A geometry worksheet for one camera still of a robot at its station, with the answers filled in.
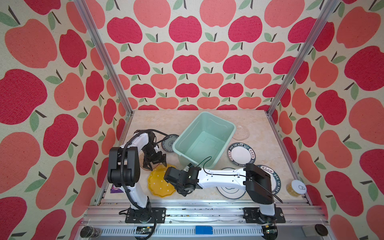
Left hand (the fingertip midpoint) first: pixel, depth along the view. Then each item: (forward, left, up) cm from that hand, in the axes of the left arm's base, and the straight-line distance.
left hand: (161, 167), depth 87 cm
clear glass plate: (+27, -55, -3) cm, 62 cm away
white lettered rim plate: (-7, -67, -3) cm, 68 cm away
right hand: (-11, -7, +3) cm, 13 cm away
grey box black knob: (-32, -71, +5) cm, 78 cm away
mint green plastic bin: (+20, -27, -4) cm, 34 cm away
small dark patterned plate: (+17, -2, -1) cm, 17 cm away
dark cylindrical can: (-31, +26, +6) cm, 41 cm away
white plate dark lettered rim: (+10, -50, -3) cm, 51 cm away
